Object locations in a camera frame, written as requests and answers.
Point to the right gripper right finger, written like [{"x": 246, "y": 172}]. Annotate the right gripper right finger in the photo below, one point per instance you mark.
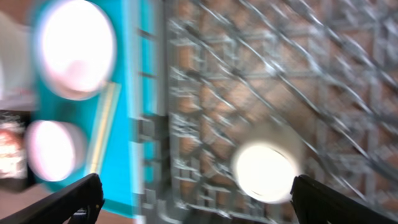
[{"x": 315, "y": 203}]

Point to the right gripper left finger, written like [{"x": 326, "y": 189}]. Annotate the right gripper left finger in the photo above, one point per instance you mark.
[{"x": 79, "y": 202}]

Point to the small pink bowl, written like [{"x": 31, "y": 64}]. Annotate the small pink bowl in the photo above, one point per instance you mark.
[{"x": 55, "y": 149}]

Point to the white cup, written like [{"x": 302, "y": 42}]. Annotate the white cup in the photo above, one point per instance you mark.
[{"x": 265, "y": 165}]

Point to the peanuts and rice scraps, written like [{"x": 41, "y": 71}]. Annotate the peanuts and rice scraps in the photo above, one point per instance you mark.
[{"x": 13, "y": 154}]

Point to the black plastic tray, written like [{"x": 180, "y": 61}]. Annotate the black plastic tray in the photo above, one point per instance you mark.
[{"x": 19, "y": 185}]

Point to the wooden chopstick right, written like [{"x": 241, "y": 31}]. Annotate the wooden chopstick right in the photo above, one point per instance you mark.
[{"x": 109, "y": 123}]

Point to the grey plastic dish rack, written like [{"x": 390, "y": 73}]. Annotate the grey plastic dish rack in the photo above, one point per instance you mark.
[{"x": 212, "y": 70}]

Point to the clear plastic bin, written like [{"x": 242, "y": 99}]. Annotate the clear plastic bin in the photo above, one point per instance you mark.
[{"x": 17, "y": 74}]

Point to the large white plate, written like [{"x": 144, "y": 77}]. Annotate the large white plate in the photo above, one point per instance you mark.
[{"x": 76, "y": 48}]

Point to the teal serving tray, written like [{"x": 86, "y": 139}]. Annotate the teal serving tray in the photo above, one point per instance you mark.
[{"x": 130, "y": 171}]

